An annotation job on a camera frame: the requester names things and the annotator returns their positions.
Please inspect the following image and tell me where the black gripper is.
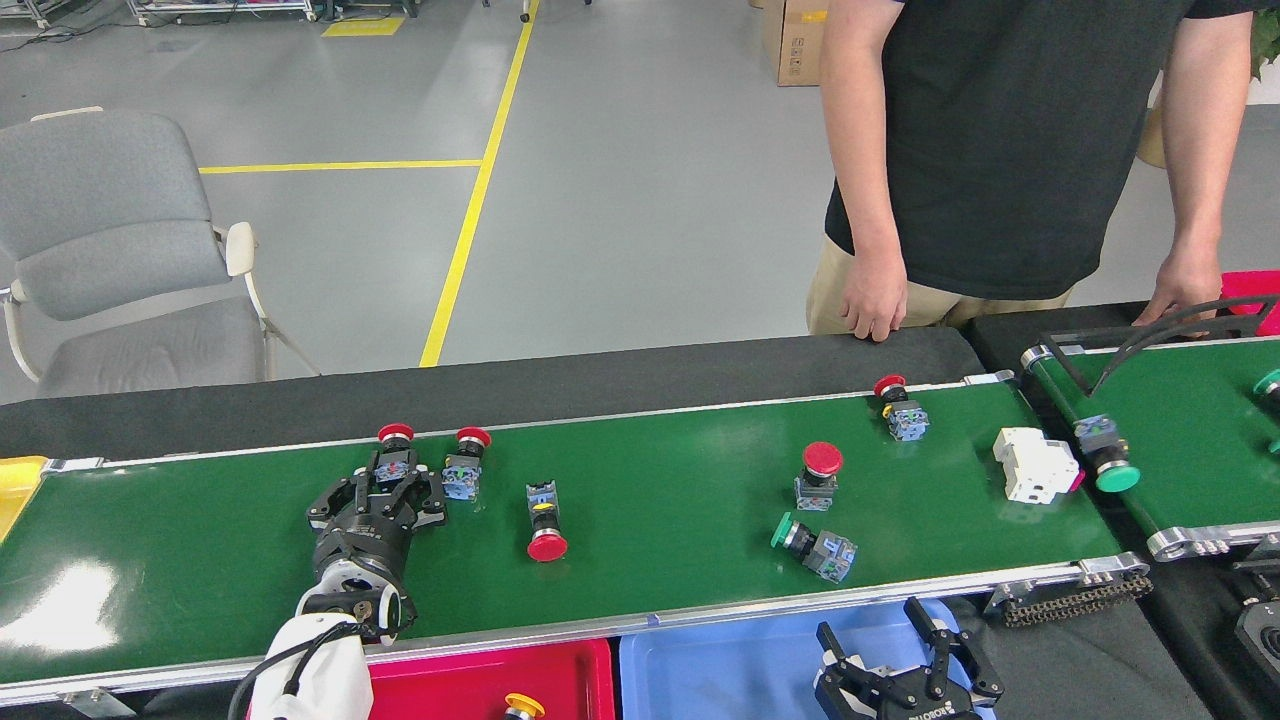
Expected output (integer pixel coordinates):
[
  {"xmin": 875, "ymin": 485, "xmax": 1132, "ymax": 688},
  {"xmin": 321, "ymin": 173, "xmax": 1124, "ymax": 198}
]
[
  {"xmin": 306, "ymin": 450, "xmax": 449, "ymax": 591},
  {"xmin": 813, "ymin": 597, "xmax": 1006, "ymax": 720}
]

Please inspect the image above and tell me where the red push button switch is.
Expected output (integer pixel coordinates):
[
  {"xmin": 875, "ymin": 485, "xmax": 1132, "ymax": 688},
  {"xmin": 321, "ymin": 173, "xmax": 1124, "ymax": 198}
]
[
  {"xmin": 441, "ymin": 426, "xmax": 493, "ymax": 502},
  {"xmin": 873, "ymin": 374, "xmax": 930, "ymax": 443},
  {"xmin": 377, "ymin": 422, "xmax": 418, "ymax": 491}
]

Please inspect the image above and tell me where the red mushroom button switch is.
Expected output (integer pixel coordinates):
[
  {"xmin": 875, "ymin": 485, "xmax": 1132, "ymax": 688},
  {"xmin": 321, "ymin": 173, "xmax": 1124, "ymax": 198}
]
[
  {"xmin": 794, "ymin": 441, "xmax": 845, "ymax": 513},
  {"xmin": 525, "ymin": 480, "xmax": 570, "ymax": 564}
]

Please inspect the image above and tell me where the white circuit breaker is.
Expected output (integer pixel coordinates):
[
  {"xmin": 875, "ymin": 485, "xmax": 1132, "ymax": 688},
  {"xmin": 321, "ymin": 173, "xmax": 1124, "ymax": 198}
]
[{"xmin": 992, "ymin": 426, "xmax": 1087, "ymax": 505}]

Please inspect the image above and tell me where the blue plastic tray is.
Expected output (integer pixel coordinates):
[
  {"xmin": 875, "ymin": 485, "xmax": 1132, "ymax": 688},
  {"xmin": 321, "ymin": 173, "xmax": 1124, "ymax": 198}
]
[{"xmin": 618, "ymin": 597, "xmax": 996, "ymax": 720}]

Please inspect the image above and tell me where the red plastic tray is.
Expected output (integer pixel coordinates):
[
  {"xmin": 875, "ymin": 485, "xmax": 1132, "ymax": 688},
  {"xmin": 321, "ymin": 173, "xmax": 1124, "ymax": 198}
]
[{"xmin": 365, "ymin": 637, "xmax": 616, "ymax": 720}]

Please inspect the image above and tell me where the long green conveyor belt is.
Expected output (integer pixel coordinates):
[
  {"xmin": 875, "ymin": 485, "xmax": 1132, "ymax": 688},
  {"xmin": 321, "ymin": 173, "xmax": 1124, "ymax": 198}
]
[{"xmin": 0, "ymin": 368, "xmax": 1151, "ymax": 709}]

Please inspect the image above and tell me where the green conveyor with black guide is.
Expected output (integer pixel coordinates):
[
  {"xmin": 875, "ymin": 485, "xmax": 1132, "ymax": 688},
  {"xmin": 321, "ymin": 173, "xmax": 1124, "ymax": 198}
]
[{"xmin": 1020, "ymin": 335, "xmax": 1280, "ymax": 563}]

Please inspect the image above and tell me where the person's right hand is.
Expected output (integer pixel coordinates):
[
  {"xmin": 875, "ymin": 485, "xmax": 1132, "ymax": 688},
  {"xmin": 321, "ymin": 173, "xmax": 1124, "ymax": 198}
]
[{"xmin": 838, "ymin": 250, "xmax": 909, "ymax": 343}]

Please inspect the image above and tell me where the person's left hand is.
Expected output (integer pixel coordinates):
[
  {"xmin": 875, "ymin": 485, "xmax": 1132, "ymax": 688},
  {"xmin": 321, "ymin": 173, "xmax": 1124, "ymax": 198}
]
[{"xmin": 1133, "ymin": 255, "xmax": 1226, "ymax": 339}]

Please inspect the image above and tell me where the yellow plastic bin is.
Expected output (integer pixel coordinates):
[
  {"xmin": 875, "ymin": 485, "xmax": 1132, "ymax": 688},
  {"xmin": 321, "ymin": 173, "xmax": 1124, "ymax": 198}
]
[{"xmin": 0, "ymin": 456, "xmax": 49, "ymax": 546}]

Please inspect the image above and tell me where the grey padded chair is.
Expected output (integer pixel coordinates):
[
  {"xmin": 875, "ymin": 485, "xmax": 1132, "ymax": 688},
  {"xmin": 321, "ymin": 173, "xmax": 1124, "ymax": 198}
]
[{"xmin": 0, "ymin": 105, "xmax": 323, "ymax": 401}]

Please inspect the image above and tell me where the metal rack with wheels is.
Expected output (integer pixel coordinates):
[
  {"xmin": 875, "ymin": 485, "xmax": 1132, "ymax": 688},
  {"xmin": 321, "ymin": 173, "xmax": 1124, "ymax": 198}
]
[{"xmin": 125, "ymin": 0, "xmax": 321, "ymax": 26}]

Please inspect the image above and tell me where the red storage crate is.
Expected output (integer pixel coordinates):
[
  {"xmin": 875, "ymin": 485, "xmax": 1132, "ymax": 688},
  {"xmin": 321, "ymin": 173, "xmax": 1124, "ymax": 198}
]
[{"xmin": 1220, "ymin": 268, "xmax": 1280, "ymax": 338}]

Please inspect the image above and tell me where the person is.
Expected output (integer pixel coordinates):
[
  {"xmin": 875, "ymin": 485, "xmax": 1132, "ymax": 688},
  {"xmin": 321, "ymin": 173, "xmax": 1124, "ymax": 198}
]
[{"xmin": 805, "ymin": 0, "xmax": 1280, "ymax": 338}]

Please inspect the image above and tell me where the potted plant in golden pot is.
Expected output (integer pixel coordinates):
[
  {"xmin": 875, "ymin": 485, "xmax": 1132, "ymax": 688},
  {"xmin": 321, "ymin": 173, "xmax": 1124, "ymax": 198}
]
[{"xmin": 1135, "ymin": 8, "xmax": 1280, "ymax": 169}]

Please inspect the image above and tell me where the cardboard box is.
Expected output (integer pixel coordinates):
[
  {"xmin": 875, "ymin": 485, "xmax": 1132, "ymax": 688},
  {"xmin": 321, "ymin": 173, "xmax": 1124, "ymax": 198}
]
[{"xmin": 762, "ymin": 0, "xmax": 831, "ymax": 88}]

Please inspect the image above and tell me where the black drive chain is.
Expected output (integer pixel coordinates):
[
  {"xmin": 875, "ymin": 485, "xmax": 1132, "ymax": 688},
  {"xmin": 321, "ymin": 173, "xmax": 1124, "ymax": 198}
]
[{"xmin": 1003, "ymin": 575, "xmax": 1154, "ymax": 629}]

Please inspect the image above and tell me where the black curved guide rail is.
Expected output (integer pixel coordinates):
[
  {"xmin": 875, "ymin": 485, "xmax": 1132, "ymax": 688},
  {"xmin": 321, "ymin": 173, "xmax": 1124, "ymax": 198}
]
[{"xmin": 1037, "ymin": 295, "xmax": 1280, "ymax": 396}]

